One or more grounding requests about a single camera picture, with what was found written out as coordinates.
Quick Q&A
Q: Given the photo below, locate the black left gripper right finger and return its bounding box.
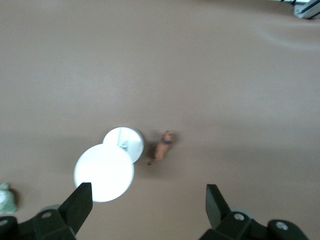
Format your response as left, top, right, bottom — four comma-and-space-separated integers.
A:
198, 183, 309, 240

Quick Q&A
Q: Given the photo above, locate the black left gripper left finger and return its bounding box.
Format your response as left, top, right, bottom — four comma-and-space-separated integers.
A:
0, 182, 93, 240

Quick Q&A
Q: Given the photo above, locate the brown lion statue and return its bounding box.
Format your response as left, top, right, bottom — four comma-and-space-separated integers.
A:
146, 129, 175, 166

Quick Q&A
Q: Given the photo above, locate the grey green totoro plush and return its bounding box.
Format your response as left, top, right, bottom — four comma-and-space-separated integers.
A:
0, 182, 19, 215

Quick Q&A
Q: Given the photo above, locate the white round container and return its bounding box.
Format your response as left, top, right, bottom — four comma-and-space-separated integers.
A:
102, 126, 145, 165

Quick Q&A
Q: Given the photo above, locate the metal frame at corner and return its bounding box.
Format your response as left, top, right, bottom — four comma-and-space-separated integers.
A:
293, 0, 320, 20

